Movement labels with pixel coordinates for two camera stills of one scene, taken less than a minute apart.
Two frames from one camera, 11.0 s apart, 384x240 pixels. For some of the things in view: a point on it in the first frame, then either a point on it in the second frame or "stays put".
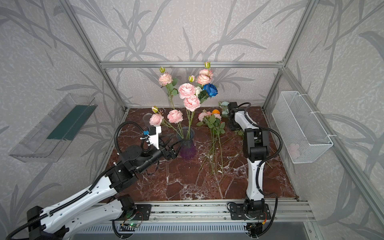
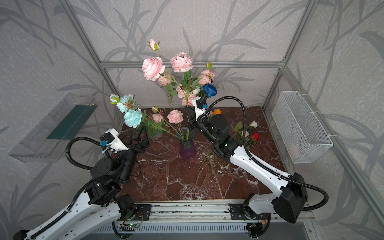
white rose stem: (198, 89) stays put
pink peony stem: (156, 119) → (176, 117)
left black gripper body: (165, 151) → (137, 146)
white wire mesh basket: (303, 136) stays put
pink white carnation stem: (166, 79) stays put
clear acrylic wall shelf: (48, 141) stays put
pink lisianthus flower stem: (205, 76) stays put
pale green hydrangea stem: (224, 105) → (133, 116)
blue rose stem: (211, 89) stays put
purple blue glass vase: (186, 134) stays put
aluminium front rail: (283, 210) stays put
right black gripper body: (232, 107) → (194, 114)
